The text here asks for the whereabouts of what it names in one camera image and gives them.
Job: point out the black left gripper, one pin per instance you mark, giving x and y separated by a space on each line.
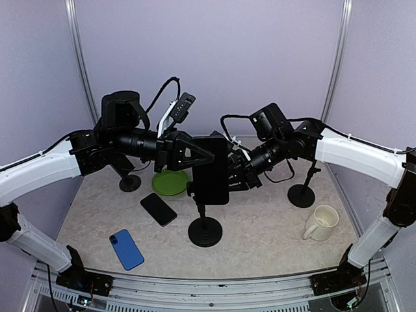
170 151

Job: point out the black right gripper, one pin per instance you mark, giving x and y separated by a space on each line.
249 177

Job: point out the black phone teal case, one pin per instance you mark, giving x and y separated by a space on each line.
210 181

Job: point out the black round-base clamp stand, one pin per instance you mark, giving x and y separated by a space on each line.
204 231

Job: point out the black phone purple edge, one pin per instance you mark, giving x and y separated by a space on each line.
158 209

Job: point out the black tall round-base stand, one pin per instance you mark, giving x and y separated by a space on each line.
302 195

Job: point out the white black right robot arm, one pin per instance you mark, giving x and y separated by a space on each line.
311 139

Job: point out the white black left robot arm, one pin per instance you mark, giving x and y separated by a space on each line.
122 132

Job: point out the blue phone face down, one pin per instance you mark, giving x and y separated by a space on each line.
126 250

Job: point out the green plate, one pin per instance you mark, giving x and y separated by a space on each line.
170 183

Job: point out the cream ceramic mug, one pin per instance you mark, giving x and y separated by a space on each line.
321 223

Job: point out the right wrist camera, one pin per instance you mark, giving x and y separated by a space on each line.
234 146

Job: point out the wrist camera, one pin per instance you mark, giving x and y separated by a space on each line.
234 146
176 113

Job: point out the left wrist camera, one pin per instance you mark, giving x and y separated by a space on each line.
176 113

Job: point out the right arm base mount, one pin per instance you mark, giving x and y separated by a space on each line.
344 277

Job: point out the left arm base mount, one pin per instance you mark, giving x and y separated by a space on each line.
76 277

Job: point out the front aluminium rail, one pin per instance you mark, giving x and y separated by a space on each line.
290 292

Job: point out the left aluminium frame post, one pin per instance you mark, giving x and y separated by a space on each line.
75 33

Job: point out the aluminium frame post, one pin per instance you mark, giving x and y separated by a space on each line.
75 33
338 58

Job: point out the right aluminium frame post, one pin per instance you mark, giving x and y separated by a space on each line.
338 58

